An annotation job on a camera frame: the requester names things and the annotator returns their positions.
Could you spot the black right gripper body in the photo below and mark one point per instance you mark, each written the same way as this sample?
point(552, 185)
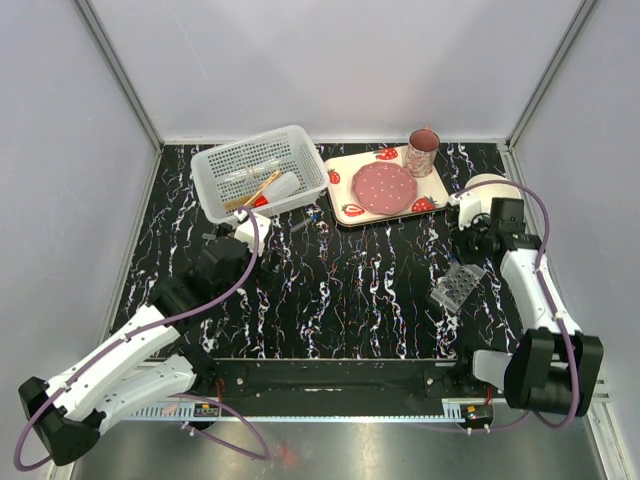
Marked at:
point(470, 245)

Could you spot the white paper bowl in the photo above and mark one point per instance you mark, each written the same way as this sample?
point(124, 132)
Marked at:
point(494, 190)

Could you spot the wooden test tube clamp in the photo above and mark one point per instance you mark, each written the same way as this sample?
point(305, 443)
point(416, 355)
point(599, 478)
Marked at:
point(250, 200)

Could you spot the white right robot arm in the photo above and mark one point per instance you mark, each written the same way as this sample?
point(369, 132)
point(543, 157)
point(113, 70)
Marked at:
point(555, 366)

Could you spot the pink dotted plate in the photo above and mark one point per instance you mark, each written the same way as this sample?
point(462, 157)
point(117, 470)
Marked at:
point(384, 188)

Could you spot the clear plastic funnel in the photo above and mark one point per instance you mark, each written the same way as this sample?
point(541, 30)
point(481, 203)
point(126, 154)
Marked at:
point(248, 173)

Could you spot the pink patterned mug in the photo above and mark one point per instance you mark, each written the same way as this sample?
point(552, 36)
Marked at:
point(422, 148)

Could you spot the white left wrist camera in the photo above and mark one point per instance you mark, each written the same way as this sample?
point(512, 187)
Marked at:
point(252, 230)

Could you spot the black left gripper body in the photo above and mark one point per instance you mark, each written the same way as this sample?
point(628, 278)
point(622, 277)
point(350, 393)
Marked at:
point(265, 276)

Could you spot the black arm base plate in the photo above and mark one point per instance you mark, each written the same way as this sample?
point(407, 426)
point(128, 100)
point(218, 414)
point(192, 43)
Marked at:
point(340, 388)

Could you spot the controller box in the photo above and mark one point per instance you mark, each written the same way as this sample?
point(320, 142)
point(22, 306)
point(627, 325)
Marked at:
point(477, 415)
point(206, 409)

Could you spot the right controller box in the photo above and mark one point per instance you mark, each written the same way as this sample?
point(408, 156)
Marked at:
point(477, 415)

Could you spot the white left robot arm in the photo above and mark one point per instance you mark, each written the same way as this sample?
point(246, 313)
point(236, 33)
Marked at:
point(142, 362)

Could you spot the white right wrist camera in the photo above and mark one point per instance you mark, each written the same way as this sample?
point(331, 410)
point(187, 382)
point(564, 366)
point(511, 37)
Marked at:
point(466, 207)

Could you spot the white perforated plastic basket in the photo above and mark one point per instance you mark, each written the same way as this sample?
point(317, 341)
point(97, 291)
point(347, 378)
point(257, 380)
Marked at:
point(289, 148)

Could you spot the white squeeze bottle red cap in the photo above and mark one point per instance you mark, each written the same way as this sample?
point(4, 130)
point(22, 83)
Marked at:
point(281, 188)

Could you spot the left controller box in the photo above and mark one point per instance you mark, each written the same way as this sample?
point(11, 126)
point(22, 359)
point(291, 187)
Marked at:
point(206, 409)

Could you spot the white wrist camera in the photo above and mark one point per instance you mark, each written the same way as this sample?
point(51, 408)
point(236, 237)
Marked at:
point(252, 230)
point(466, 207)

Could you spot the clear test tube rack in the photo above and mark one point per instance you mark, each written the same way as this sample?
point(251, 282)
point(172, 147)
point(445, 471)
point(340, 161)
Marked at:
point(452, 290)

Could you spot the strawberry pattern tray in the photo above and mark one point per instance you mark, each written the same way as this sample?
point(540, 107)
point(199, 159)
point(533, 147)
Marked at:
point(432, 193)

